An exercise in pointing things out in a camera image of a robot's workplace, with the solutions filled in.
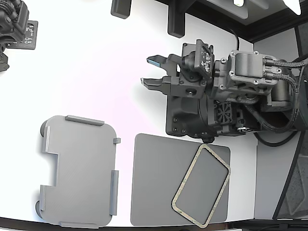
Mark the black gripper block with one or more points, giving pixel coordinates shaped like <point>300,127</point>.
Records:
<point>192,90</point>

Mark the tan rectangular adhesive frame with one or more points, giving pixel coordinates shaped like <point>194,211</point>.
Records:
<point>217,157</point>

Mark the dark robot arm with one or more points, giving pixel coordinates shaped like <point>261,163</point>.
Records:
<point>12,21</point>

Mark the grey 3D-printed holder tray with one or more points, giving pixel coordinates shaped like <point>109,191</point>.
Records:
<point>81,168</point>

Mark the dark grey rubber mat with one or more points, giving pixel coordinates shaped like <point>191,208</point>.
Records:
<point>156,180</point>

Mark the black plate with labels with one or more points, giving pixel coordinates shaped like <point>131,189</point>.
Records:
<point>32,36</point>

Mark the black metal strut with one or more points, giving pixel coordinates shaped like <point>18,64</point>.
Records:
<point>286,183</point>

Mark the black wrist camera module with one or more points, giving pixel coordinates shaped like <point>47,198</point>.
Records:
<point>203,57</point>

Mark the black post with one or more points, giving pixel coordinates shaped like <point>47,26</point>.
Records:
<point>176,19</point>

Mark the dark grey post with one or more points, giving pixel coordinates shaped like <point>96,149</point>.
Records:
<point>120,8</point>

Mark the black table border frame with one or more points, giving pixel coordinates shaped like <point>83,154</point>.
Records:
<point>264,29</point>

